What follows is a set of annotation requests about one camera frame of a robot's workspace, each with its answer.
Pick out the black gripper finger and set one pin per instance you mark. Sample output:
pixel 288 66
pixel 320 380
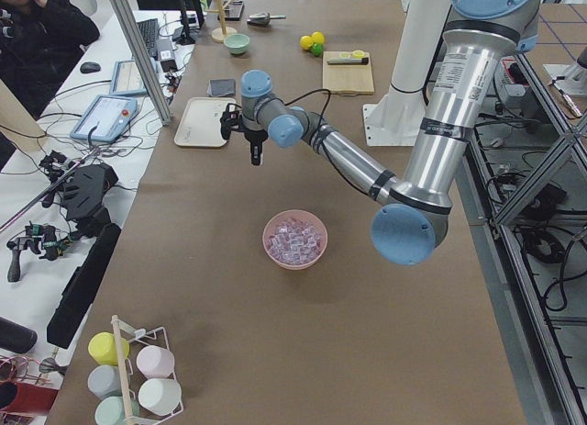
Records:
pixel 255 153

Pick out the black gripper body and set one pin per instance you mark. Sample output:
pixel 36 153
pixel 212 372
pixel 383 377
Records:
pixel 255 138

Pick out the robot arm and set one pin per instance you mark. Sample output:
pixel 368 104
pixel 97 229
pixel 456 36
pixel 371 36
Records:
pixel 414 210

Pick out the wooden cup stand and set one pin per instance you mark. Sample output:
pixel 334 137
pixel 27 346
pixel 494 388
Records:
pixel 218 7

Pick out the clear ice cubes pile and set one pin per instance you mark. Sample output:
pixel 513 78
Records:
pixel 294 242

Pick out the steel ice scoop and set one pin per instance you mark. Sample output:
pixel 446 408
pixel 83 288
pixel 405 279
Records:
pixel 263 19

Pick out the pink cup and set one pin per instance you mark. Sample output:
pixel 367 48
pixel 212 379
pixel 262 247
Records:
pixel 155 362

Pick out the yellow cup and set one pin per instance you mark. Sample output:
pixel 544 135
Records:
pixel 102 348

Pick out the white cup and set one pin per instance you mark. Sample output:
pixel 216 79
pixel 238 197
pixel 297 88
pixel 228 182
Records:
pixel 160 396

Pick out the grey blue cup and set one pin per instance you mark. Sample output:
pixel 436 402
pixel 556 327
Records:
pixel 104 382

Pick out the mint cup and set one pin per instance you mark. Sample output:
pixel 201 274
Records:
pixel 110 411

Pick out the cream rabbit serving tray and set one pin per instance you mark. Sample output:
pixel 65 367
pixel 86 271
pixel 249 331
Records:
pixel 200 125

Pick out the grey folded cloth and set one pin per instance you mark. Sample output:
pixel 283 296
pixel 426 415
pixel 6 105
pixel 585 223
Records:
pixel 221 87

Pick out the mint green bowl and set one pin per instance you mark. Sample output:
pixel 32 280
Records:
pixel 237 44

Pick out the pink bowl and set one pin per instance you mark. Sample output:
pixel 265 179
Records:
pixel 302 215

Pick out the wooden cutting board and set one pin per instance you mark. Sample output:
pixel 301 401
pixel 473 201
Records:
pixel 347 79

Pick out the blue teach pendant far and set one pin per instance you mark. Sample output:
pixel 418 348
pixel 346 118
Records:
pixel 126 80

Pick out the blue teach pendant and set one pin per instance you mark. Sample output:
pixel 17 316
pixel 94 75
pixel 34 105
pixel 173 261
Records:
pixel 105 119
pixel 126 80

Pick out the yellow lemon lower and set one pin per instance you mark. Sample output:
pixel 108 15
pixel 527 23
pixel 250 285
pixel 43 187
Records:
pixel 306 43

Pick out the yellow lemon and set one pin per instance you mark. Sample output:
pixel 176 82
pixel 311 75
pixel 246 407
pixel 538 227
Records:
pixel 318 38
pixel 306 43

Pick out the green lime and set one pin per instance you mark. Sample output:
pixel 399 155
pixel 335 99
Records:
pixel 317 50

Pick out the blue teach pendant near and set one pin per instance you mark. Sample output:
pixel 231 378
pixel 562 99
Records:
pixel 105 119

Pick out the yellow lemon upper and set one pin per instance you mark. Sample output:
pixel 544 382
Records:
pixel 318 38

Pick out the black laptop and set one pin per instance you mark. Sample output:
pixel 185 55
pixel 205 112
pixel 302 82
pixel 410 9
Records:
pixel 149 31

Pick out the seated person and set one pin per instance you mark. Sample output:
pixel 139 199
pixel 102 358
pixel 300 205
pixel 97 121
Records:
pixel 47 43

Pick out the steel handled knife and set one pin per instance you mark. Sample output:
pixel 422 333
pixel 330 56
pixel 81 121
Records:
pixel 348 61

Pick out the aluminium frame post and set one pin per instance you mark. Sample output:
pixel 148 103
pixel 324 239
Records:
pixel 128 24

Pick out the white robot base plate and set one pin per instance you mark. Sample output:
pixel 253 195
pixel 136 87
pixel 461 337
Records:
pixel 390 125

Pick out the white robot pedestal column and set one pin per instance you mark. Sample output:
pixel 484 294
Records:
pixel 423 25

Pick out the white wire cup rack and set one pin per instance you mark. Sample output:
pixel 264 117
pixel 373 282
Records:
pixel 129 342

